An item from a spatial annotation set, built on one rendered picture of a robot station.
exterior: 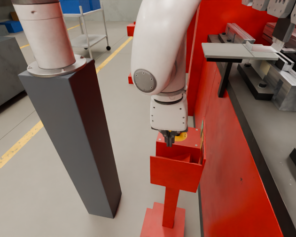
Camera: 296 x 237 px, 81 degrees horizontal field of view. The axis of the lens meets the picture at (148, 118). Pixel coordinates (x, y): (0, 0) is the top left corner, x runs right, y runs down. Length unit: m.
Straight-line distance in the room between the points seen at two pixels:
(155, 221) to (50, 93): 0.90
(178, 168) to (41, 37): 0.55
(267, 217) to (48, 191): 1.40
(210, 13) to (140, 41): 1.40
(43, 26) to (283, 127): 0.76
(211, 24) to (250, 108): 1.10
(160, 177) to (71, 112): 0.38
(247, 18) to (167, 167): 1.43
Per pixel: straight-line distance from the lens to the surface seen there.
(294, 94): 0.72
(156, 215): 1.20
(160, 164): 0.56
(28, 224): 1.53
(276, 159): 0.54
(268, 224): 0.53
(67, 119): 0.70
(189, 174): 0.57
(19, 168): 1.88
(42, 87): 0.67
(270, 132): 0.62
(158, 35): 0.28
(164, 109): 0.44
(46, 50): 0.63
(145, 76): 0.30
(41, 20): 0.62
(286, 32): 0.85
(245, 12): 1.73
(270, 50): 0.90
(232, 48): 0.86
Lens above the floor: 1.22
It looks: 38 degrees down
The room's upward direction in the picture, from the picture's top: 1 degrees counter-clockwise
